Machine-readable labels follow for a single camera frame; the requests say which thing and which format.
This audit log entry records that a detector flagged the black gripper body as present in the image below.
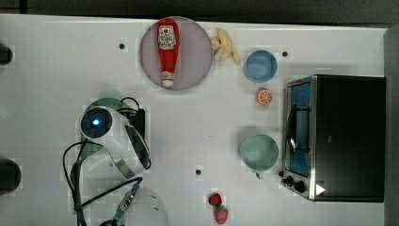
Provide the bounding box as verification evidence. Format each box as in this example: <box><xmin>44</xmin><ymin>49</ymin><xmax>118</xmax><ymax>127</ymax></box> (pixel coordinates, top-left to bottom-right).
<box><xmin>128</xmin><ymin>109</ymin><xmax>146</xmax><ymax>137</ymax></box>

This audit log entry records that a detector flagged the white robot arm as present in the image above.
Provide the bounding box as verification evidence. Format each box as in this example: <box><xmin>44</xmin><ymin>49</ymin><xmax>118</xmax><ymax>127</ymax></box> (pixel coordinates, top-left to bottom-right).
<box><xmin>69</xmin><ymin>106</ymin><xmax>171</xmax><ymax>226</ymax></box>

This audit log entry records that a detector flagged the grey round plate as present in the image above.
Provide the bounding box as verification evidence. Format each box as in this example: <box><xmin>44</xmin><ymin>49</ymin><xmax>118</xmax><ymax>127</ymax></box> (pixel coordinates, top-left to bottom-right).
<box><xmin>139</xmin><ymin>16</ymin><xmax>213</xmax><ymax>90</ymax></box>

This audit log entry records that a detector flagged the red plush ketchup bottle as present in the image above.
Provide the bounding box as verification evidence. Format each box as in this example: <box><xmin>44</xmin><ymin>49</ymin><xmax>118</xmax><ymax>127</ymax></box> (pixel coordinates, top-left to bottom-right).
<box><xmin>157</xmin><ymin>18</ymin><xmax>180</xmax><ymax>88</ymax></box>

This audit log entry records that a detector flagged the red strawberry toy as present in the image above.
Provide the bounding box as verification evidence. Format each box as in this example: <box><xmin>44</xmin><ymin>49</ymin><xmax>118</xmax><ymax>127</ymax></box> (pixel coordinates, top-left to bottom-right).
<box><xmin>208</xmin><ymin>193</ymin><xmax>222</xmax><ymax>207</ymax></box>

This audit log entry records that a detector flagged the yellow plush banana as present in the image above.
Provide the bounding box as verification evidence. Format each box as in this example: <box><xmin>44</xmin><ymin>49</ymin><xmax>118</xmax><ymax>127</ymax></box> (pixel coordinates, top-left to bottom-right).
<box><xmin>211</xmin><ymin>28</ymin><xmax>241</xmax><ymax>65</ymax></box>

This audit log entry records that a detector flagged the green mug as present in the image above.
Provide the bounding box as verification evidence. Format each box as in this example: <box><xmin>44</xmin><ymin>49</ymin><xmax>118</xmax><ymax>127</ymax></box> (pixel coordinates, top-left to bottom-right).
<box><xmin>240</xmin><ymin>134</ymin><xmax>279</xmax><ymax>180</ymax></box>

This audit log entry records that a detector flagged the red strawberry with green leaves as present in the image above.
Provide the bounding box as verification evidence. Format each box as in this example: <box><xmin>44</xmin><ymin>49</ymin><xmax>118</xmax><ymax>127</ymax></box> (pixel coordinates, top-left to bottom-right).
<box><xmin>214</xmin><ymin>205</ymin><xmax>229</xmax><ymax>225</ymax></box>

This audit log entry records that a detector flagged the orange slice toy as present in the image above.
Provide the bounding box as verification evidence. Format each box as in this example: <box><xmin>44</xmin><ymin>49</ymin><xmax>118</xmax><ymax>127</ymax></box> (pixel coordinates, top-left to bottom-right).
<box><xmin>256</xmin><ymin>89</ymin><xmax>273</xmax><ymax>105</ymax></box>

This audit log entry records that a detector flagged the blue bowl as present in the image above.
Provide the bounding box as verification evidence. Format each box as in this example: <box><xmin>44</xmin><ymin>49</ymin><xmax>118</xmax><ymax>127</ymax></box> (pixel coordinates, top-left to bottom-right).
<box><xmin>244</xmin><ymin>50</ymin><xmax>279</xmax><ymax>83</ymax></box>

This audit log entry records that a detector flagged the black cylindrical cup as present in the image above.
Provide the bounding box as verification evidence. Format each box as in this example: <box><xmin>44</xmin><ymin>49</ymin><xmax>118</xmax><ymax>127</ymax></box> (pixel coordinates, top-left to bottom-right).
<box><xmin>0</xmin><ymin>158</ymin><xmax>22</xmax><ymax>195</ymax></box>

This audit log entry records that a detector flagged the black cylinder upper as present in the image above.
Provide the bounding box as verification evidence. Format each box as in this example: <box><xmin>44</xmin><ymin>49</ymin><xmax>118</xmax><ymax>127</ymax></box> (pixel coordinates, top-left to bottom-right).
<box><xmin>0</xmin><ymin>44</ymin><xmax>13</xmax><ymax>65</ymax></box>

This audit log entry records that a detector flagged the black toaster oven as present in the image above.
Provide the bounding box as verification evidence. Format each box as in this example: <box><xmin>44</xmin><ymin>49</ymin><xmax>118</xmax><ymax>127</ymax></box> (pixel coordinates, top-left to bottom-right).
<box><xmin>279</xmin><ymin>74</ymin><xmax>386</xmax><ymax>202</ymax></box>

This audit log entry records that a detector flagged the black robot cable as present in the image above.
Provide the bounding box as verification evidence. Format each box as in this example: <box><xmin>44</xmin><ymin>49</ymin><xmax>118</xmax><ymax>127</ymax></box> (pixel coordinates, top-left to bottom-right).
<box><xmin>61</xmin><ymin>140</ymin><xmax>144</xmax><ymax>226</ymax></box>

